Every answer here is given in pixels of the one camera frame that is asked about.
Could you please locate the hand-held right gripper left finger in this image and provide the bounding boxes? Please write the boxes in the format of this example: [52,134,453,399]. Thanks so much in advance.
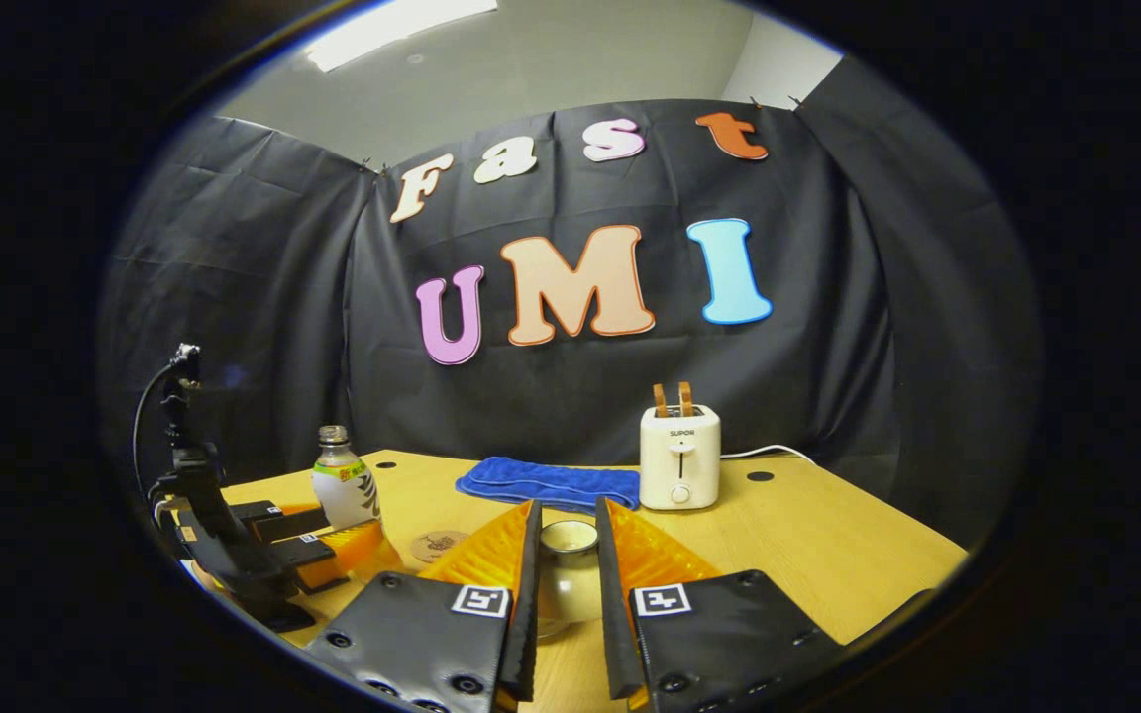
[331,500,544,713]

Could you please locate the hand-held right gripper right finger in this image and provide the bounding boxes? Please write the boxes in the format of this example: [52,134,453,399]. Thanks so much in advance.
[595,497,844,713]

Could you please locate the white teacup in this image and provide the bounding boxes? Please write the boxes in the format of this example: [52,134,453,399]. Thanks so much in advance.
[537,586,603,627]

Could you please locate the water bottle with white label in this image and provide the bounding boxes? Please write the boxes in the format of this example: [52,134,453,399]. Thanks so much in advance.
[311,425,381,531]

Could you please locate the white teacup lid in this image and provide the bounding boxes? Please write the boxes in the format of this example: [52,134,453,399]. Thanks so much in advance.
[537,519,603,592]

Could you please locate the round wooden coaster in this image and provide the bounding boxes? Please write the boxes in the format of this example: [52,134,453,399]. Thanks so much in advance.
[410,530,470,564]

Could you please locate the blue towel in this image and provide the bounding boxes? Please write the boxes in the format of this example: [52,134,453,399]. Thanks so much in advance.
[456,456,642,514]

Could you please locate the white toaster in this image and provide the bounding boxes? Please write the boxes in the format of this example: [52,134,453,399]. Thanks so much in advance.
[639,404,722,511]

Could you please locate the black backdrop cloth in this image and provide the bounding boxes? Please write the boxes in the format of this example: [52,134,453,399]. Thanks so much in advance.
[100,79,1042,551]

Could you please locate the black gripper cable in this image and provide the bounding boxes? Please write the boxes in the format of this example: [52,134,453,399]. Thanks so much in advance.
[131,358,180,501]

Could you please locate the white toaster cable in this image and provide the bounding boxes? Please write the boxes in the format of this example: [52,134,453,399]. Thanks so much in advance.
[719,445,817,466]

